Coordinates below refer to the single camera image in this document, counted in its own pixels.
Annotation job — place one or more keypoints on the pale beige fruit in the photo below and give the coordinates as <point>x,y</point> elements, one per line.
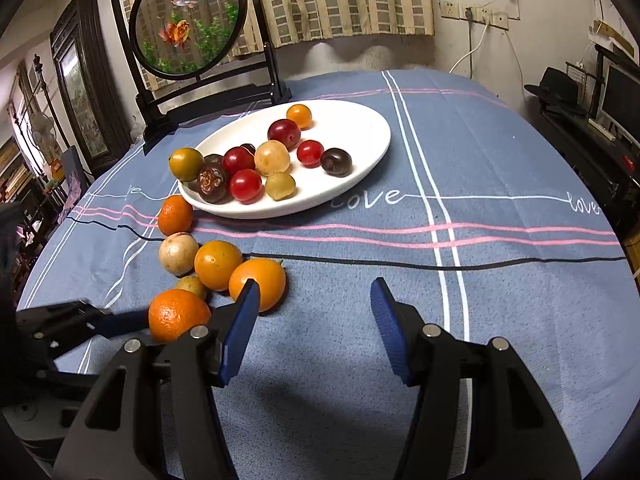
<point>177,253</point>

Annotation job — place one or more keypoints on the blue striped tablecloth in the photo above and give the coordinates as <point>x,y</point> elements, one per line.
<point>473,218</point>

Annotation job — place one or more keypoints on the small red tomato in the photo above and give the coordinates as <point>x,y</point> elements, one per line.
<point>309,153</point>

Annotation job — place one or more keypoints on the large red plum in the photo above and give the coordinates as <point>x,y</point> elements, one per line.
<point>237,159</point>

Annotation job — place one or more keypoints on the dark mangosteen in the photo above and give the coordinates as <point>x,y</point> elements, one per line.
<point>213,159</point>

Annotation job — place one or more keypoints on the smooth orange fruit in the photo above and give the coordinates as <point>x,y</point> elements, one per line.
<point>214,263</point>

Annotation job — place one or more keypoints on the small dark plum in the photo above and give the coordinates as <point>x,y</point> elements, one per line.
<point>249,147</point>

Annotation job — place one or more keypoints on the rough orange tangerine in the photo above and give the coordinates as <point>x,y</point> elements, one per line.
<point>176,215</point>

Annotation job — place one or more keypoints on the dark purple plum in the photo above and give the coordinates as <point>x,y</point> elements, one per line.
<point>336,162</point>

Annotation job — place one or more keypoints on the white wall power strip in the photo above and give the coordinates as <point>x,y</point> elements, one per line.
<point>455,10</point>

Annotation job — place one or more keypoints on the pale yellow potato-like fruit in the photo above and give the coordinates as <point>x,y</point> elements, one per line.
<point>271,157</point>

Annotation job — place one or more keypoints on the round fish screen ornament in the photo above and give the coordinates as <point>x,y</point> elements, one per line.
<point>193,58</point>

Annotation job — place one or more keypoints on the large orange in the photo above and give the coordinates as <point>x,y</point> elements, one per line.
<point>174,312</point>

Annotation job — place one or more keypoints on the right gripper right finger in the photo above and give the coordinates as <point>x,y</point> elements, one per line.
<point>511,430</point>

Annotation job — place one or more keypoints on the small orange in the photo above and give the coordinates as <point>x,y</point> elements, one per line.
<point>268,274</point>

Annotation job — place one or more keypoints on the dark red plum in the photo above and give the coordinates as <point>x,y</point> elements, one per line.
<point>285,131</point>

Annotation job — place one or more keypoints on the small orange fruit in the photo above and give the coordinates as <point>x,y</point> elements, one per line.
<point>301,115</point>

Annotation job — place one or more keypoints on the small yellow lime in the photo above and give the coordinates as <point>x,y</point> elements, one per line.
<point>192,283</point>

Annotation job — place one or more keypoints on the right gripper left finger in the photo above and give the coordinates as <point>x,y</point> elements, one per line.
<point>117,432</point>

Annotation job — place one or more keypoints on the white oval plate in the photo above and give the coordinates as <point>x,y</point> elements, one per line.
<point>355,128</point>

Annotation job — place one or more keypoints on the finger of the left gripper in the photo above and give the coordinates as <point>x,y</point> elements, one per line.
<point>113,324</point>
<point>70,320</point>

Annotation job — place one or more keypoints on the computer monitor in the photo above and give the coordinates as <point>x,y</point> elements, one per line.
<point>620,102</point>

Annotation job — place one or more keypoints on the dark framed picture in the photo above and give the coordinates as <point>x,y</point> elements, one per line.
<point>86,82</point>

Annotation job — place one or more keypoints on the small yellow green fruit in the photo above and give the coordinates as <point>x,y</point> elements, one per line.
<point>280,186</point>

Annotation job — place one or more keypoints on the black hat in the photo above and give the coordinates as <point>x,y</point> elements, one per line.
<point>556,88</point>

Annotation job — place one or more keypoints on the yellow green persimmon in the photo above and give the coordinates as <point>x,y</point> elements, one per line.
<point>185,164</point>

